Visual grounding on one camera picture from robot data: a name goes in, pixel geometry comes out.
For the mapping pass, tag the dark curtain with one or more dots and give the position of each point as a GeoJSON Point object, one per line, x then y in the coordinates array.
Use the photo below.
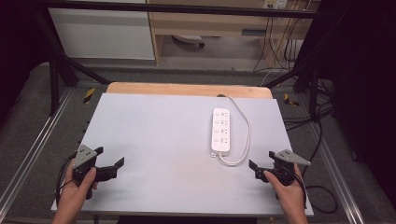
{"type": "Point", "coordinates": [364, 77]}
{"type": "Point", "coordinates": [18, 46]}

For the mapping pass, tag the person's right hand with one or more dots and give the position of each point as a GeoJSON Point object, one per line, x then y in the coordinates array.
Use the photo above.
{"type": "Point", "coordinates": [291, 197]}

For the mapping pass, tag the person's left hand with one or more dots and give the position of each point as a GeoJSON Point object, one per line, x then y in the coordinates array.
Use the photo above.
{"type": "Point", "coordinates": [73, 194]}

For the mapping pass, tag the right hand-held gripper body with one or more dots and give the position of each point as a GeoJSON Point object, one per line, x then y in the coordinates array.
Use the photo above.
{"type": "Point", "coordinates": [291, 157]}

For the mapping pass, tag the aluminium floor rail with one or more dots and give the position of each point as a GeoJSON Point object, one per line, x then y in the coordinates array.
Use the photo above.
{"type": "Point", "coordinates": [337, 174]}
{"type": "Point", "coordinates": [34, 146]}

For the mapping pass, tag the white power strip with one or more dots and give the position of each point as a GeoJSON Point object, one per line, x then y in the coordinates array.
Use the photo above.
{"type": "Point", "coordinates": [220, 130]}

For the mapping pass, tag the white cabinet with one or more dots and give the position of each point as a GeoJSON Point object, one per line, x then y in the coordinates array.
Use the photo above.
{"type": "Point", "coordinates": [102, 34]}

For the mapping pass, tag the light wooden desk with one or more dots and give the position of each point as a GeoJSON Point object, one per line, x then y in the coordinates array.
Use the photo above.
{"type": "Point", "coordinates": [211, 23]}

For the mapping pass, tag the black metal stand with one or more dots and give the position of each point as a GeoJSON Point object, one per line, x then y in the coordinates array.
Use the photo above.
{"type": "Point", "coordinates": [313, 93]}
{"type": "Point", "coordinates": [54, 87]}

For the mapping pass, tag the white chair base with castor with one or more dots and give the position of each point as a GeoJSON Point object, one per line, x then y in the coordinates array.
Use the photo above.
{"type": "Point", "coordinates": [188, 38]}

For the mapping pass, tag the yellow black floor tape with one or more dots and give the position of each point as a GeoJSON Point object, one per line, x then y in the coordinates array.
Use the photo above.
{"type": "Point", "coordinates": [290, 100]}
{"type": "Point", "coordinates": [89, 95]}

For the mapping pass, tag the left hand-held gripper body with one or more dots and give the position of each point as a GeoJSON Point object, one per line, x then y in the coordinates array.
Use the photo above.
{"type": "Point", "coordinates": [84, 155]}

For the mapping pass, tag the white wall socket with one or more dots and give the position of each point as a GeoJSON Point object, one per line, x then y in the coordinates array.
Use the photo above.
{"type": "Point", "coordinates": [275, 3]}

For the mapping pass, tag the black metal crossbar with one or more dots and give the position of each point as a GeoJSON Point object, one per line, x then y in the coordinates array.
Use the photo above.
{"type": "Point", "coordinates": [186, 9]}

